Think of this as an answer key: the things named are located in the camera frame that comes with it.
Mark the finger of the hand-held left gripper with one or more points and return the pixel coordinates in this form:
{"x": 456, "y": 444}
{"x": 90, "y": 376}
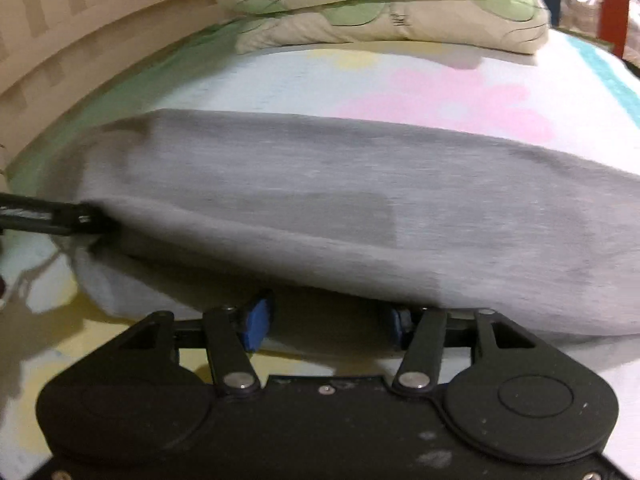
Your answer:
{"x": 55, "y": 217}

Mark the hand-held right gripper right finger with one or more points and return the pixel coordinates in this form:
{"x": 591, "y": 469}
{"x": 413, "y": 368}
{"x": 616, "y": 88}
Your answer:
{"x": 400, "y": 329}

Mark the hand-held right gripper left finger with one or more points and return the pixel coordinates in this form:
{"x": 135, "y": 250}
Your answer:
{"x": 257, "y": 322}

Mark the grey pants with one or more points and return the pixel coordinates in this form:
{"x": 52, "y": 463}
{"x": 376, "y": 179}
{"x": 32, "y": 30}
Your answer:
{"x": 350, "y": 200}

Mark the wooden bed headboard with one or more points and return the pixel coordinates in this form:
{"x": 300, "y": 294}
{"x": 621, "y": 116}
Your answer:
{"x": 75, "y": 25}

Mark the pastel printed bed sheet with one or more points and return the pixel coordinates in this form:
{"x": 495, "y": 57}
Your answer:
{"x": 400, "y": 85}

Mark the red bed post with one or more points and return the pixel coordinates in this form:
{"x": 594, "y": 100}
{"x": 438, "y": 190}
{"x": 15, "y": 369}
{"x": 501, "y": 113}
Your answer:
{"x": 616, "y": 10}

